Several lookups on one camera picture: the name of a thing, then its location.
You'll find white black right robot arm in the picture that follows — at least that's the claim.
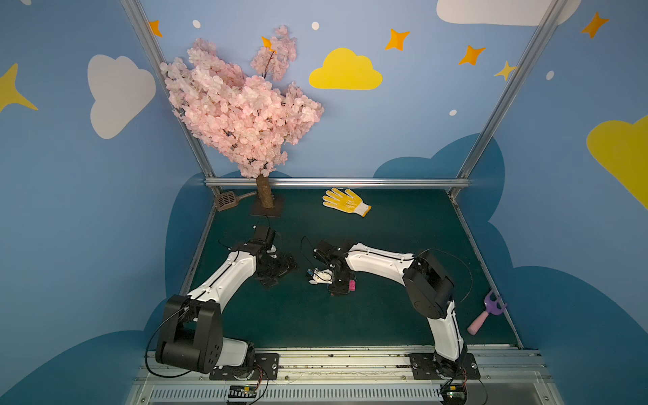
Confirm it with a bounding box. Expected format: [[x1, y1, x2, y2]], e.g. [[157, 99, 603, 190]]
[[313, 241, 466, 364]]

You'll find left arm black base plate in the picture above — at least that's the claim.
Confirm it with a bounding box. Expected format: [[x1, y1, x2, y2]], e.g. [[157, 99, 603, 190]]
[[209, 353, 280, 381]]

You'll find brown plastic slotted scoop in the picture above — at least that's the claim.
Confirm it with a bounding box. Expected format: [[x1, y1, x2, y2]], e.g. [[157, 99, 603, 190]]
[[215, 191, 258, 212]]

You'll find right controller board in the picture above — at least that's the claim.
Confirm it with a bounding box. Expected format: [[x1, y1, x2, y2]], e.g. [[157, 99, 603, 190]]
[[440, 385, 467, 405]]

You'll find controller board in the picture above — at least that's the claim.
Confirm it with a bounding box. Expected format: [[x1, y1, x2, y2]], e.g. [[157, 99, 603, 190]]
[[225, 386, 260, 404], [440, 385, 467, 405]]

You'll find purple pink toy rake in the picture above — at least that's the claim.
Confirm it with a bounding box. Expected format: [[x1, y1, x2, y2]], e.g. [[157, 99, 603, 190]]
[[467, 290, 507, 336]]

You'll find left aluminium corner post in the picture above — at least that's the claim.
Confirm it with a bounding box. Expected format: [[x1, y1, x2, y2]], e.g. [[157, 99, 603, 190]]
[[119, 0, 222, 197]]

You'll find brown tree trunk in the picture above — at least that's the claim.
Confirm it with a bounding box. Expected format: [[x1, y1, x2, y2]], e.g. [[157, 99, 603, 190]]
[[256, 175, 274, 209]]

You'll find front aluminium rail frame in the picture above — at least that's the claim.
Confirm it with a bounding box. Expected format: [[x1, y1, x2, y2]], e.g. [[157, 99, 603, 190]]
[[126, 345, 563, 404]]

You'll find pink blossom tree crown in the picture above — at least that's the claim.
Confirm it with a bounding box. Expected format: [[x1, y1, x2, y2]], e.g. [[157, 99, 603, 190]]
[[160, 25, 324, 179]]

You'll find horizontal aluminium back rail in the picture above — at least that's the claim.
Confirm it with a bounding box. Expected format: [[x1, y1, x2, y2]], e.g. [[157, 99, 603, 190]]
[[204, 176, 471, 190]]

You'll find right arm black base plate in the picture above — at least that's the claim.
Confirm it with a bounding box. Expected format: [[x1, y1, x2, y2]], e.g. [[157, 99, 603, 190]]
[[408, 351, 481, 380]]

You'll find yellow white work glove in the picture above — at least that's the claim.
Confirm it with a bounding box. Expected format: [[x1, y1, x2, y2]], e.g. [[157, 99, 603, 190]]
[[322, 187, 371, 217]]

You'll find right aluminium corner post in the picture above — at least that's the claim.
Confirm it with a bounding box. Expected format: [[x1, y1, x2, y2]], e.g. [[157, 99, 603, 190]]
[[457, 0, 568, 187]]

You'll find dark metal tree base plate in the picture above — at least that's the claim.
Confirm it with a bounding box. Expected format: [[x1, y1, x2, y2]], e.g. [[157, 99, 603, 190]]
[[251, 195, 285, 218]]

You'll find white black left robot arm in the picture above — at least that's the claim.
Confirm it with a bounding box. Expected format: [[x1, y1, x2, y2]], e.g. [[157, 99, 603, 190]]
[[155, 226, 296, 379]]

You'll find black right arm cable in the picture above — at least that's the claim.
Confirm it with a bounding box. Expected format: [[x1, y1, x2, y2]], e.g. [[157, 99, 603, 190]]
[[299, 235, 474, 305]]

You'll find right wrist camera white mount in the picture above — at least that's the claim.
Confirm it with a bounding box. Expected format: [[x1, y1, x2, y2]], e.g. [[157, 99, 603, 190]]
[[307, 268, 334, 285]]

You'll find left controller board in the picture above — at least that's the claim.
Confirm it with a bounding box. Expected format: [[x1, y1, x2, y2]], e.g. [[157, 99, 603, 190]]
[[225, 386, 260, 404]]

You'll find aluminium corner post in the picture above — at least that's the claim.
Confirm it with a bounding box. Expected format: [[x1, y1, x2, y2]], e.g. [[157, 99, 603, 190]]
[[457, 0, 568, 187], [119, 0, 222, 197]]

